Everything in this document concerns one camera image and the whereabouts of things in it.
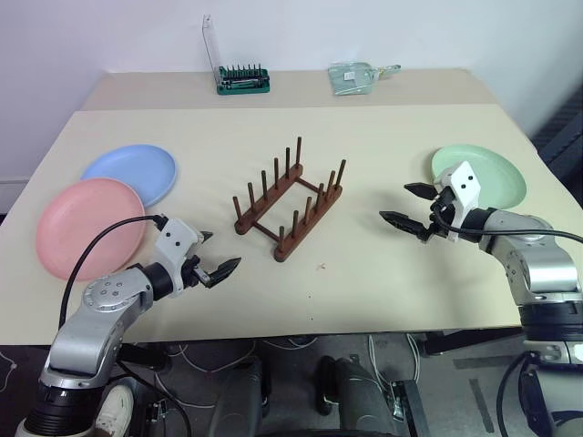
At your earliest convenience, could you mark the black ribbed radiator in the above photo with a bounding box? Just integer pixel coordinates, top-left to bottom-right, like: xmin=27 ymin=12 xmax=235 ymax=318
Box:
xmin=530 ymin=88 xmax=583 ymax=175

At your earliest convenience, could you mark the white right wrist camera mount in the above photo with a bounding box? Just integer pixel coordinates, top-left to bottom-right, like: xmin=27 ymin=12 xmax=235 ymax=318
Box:
xmin=432 ymin=160 xmax=483 ymax=242

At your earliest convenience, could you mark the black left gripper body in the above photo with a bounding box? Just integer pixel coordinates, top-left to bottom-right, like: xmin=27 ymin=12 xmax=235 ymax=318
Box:
xmin=181 ymin=254 xmax=210 ymax=290

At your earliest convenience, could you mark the black metal table foot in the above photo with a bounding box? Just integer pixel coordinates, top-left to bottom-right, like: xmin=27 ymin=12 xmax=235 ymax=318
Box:
xmin=390 ymin=379 xmax=432 ymax=437

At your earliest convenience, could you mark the green plastic plate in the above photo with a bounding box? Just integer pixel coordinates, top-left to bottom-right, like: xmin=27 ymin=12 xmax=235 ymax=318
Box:
xmin=430 ymin=144 xmax=528 ymax=212

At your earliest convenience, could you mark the clear plastic bag with tool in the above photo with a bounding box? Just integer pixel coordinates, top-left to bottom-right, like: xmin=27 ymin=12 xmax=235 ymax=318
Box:
xmin=327 ymin=62 xmax=403 ymax=97

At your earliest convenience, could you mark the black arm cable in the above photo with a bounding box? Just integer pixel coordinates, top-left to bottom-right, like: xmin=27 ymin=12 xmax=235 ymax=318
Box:
xmin=57 ymin=213 xmax=168 ymax=331
xmin=430 ymin=199 xmax=583 ymax=242

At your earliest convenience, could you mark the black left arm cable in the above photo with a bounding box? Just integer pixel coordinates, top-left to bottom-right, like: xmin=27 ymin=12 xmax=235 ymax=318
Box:
xmin=57 ymin=213 xmax=168 ymax=331

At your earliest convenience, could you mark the black table frame bar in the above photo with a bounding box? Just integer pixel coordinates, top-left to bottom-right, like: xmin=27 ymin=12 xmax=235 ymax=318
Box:
xmin=422 ymin=328 xmax=526 ymax=359

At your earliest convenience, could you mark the wooden dish rack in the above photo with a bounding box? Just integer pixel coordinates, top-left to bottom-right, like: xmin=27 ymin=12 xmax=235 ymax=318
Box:
xmin=232 ymin=135 xmax=348 ymax=264

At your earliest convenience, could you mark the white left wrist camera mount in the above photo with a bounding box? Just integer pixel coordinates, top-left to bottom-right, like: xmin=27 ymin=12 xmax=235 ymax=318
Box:
xmin=153 ymin=218 xmax=204 ymax=298

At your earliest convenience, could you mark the white sneaker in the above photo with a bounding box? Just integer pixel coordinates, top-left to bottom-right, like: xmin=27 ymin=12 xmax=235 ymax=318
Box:
xmin=93 ymin=381 xmax=136 ymax=437

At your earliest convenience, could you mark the green screwdriver bit set case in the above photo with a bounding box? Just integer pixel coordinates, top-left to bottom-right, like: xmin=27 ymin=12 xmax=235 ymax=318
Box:
xmin=200 ymin=13 xmax=273 ymax=97

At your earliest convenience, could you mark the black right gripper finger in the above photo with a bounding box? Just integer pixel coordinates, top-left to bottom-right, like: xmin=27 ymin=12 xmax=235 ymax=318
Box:
xmin=404 ymin=182 xmax=439 ymax=200
xmin=378 ymin=209 xmax=432 ymax=240

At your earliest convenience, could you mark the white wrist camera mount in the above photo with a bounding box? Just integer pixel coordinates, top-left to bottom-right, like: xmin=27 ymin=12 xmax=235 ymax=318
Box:
xmin=153 ymin=218 xmax=204 ymax=298
xmin=432 ymin=160 xmax=483 ymax=242

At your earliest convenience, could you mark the dark rounded shape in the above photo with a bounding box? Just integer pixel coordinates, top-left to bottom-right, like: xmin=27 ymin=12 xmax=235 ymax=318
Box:
xmin=315 ymin=354 xmax=398 ymax=437
xmin=212 ymin=356 xmax=266 ymax=437

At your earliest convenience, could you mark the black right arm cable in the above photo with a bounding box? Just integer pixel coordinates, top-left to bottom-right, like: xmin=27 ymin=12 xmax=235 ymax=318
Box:
xmin=430 ymin=199 xmax=583 ymax=242

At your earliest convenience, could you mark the pink plastic plate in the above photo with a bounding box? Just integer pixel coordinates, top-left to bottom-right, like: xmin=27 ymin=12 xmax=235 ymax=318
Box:
xmin=35 ymin=177 xmax=148 ymax=282

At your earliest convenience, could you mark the blue plastic plate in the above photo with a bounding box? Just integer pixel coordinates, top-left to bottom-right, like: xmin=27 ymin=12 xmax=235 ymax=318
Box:
xmin=80 ymin=144 xmax=178 ymax=208

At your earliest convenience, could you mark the white floor cable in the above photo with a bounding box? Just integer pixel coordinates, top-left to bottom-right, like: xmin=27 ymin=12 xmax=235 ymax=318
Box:
xmin=367 ymin=333 xmax=421 ymax=389
xmin=154 ymin=339 xmax=257 ymax=411

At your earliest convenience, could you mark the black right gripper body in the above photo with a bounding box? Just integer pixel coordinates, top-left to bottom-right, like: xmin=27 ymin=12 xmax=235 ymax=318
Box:
xmin=424 ymin=185 xmax=457 ymax=241

